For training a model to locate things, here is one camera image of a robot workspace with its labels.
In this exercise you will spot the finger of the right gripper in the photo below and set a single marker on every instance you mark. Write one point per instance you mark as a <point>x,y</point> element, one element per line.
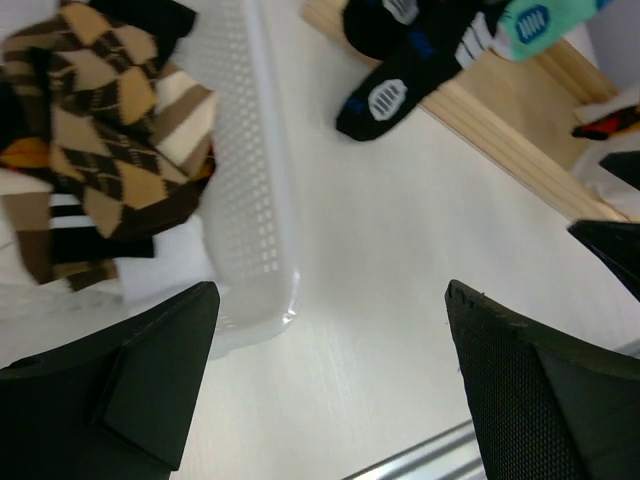
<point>616,245</point>
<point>625,166</point>

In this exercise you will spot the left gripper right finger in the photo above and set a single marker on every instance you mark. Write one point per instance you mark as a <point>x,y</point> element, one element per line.
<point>544,404</point>

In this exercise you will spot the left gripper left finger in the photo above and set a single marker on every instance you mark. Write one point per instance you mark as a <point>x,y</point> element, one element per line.
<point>116,404</point>

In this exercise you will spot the red orange argyle sock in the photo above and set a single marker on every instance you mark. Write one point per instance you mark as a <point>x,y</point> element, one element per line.
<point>623,121</point>

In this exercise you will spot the teal sock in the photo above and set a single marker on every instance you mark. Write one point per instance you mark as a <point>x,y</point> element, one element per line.
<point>529,27</point>

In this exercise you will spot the black sock with white stripes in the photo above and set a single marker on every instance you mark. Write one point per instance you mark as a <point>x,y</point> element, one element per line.
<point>377,28</point>

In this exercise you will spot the wooden hanger rack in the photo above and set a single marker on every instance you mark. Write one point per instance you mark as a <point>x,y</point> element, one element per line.
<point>520,113</point>

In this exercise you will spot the pile of socks in bin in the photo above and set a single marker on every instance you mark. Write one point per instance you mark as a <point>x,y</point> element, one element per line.
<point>106,147</point>

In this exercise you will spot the white plastic bin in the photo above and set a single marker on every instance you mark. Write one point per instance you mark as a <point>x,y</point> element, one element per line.
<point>247,209</point>

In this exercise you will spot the aluminium rail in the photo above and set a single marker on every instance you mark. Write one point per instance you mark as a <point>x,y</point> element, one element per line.
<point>452,454</point>

